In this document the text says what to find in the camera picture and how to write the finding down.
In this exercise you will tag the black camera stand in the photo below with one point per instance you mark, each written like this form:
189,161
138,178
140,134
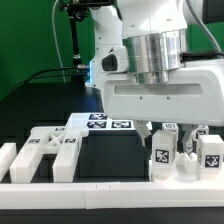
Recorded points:
77,11

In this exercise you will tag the white fence wall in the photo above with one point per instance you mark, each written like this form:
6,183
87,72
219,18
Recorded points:
7,156
111,195

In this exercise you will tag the white chair seat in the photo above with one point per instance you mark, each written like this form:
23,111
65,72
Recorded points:
185,168

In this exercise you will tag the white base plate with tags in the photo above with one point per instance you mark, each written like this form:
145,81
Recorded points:
98,121

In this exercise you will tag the white chair back frame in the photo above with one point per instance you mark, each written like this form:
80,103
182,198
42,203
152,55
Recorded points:
64,142

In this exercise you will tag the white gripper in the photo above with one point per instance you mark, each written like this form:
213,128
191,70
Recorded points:
193,95

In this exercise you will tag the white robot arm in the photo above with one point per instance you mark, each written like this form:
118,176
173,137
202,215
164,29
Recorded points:
144,71

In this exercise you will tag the white tagged cube nut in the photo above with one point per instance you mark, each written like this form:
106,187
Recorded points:
170,127
200,130

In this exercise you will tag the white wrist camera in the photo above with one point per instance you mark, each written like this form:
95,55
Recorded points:
115,62

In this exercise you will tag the white left fence wall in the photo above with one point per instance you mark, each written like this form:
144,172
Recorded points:
7,156

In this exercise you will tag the white front fence wall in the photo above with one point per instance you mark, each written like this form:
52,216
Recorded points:
111,195

